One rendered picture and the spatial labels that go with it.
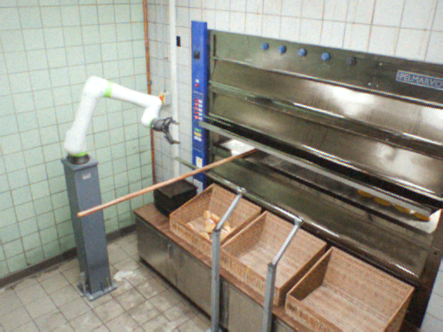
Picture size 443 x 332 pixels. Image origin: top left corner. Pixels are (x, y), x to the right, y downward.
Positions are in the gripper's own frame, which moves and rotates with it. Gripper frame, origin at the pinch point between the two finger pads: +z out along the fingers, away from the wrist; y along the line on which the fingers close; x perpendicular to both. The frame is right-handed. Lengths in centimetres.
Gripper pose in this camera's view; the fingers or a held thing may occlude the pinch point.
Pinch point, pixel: (177, 133)
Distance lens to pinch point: 276.1
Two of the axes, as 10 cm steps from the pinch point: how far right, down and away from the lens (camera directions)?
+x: -7.4, 2.7, -6.2
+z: 6.8, 3.2, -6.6
